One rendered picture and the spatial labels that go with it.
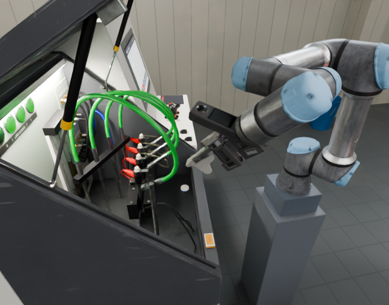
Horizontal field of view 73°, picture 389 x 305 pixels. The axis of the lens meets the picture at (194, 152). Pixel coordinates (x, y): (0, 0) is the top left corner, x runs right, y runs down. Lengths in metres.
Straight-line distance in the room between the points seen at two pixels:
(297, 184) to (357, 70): 0.53
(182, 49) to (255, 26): 0.92
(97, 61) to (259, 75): 0.78
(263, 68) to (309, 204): 0.83
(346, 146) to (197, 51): 2.62
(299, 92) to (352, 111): 0.55
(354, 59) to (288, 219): 0.70
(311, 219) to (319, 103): 0.94
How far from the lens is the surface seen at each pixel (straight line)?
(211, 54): 3.47
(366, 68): 0.90
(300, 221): 1.31
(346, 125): 1.01
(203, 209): 1.04
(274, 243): 1.35
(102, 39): 1.18
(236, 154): 0.58
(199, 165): 0.64
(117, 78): 1.21
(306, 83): 0.45
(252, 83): 0.60
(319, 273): 2.17
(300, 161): 1.15
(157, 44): 3.33
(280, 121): 0.47
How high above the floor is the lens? 1.69
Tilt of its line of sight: 34 degrees down
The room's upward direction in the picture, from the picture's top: straight up
